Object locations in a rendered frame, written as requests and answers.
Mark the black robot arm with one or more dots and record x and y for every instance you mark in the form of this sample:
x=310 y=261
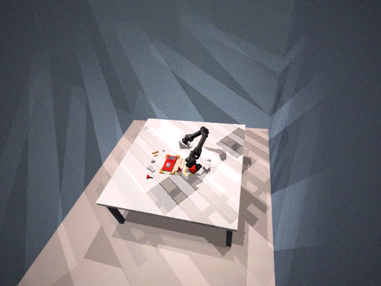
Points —
x=197 y=150

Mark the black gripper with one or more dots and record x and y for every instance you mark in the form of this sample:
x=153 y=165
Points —
x=197 y=166

